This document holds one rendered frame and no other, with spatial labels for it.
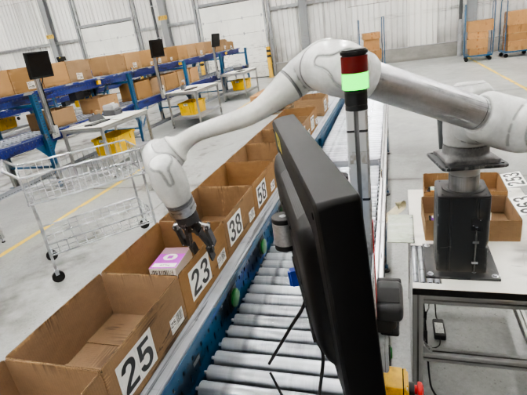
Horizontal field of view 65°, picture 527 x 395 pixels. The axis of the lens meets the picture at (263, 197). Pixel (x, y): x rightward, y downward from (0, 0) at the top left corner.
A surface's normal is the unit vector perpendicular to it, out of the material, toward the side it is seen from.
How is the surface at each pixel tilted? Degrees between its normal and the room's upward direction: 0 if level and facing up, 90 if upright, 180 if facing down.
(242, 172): 90
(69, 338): 89
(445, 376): 0
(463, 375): 0
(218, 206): 89
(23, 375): 90
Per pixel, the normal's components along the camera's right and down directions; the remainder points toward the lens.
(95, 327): 0.95, -0.04
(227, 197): -0.28, 0.38
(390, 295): -0.17, -0.86
